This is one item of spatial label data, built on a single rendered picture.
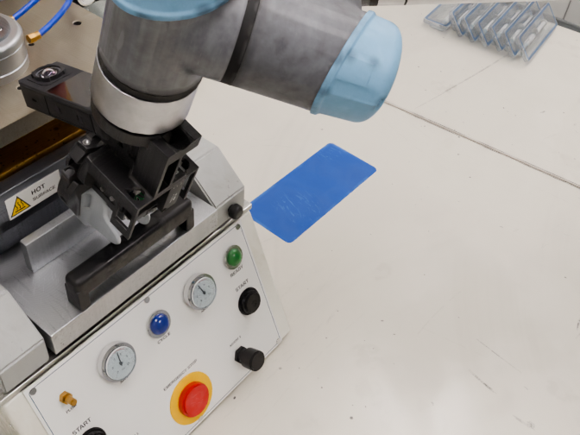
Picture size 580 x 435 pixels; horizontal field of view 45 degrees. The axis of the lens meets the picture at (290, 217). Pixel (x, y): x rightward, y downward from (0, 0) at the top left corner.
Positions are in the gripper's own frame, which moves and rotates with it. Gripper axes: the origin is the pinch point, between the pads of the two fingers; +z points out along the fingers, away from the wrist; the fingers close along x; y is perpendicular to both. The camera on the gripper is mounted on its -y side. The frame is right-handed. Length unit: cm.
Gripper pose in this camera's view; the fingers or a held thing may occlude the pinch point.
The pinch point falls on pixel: (91, 211)
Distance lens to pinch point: 72.6
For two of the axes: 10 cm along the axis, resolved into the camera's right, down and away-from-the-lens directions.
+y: 7.1, 7.0, -1.2
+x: 6.2, -5.3, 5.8
